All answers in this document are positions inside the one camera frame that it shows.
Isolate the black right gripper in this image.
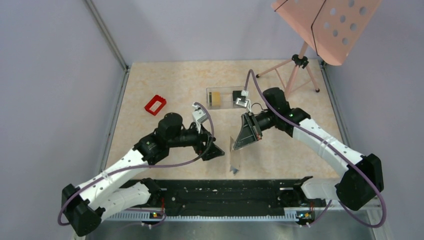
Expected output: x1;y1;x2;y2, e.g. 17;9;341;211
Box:
233;109;277;151

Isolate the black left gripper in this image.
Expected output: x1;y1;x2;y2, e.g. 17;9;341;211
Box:
168;119;225;160

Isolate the beige leather card holder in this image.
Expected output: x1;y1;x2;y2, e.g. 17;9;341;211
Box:
229;136;241;175

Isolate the black card stack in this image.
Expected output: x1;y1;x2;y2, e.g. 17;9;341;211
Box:
232;90;244;103

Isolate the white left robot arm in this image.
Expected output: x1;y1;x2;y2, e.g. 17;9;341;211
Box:
57;108;225;237

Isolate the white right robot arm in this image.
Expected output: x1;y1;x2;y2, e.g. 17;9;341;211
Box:
232;87;384;211

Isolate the clear plastic card box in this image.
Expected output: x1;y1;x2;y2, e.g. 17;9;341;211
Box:
206;86;244;110

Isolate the yellow card stack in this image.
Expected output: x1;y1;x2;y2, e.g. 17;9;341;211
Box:
209;91;221;108

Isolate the pink music stand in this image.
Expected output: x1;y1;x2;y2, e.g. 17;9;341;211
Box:
271;0;381;96

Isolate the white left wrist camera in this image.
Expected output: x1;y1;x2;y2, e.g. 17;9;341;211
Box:
192;102;209;134

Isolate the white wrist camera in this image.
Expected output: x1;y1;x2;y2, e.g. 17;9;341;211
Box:
234;90;251;109
192;102;209;134

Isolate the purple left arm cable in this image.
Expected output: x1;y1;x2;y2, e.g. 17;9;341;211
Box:
57;101;216;228

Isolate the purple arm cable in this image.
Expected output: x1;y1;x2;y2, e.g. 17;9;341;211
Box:
57;101;216;228
244;69;388;229

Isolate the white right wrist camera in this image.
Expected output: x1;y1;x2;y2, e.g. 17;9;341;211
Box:
234;90;251;109

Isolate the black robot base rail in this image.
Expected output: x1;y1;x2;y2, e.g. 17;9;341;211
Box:
124;178;332;220

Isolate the red plastic frame block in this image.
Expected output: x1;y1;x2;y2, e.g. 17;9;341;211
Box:
144;94;167;116

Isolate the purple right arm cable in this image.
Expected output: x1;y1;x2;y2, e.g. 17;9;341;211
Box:
244;69;388;229

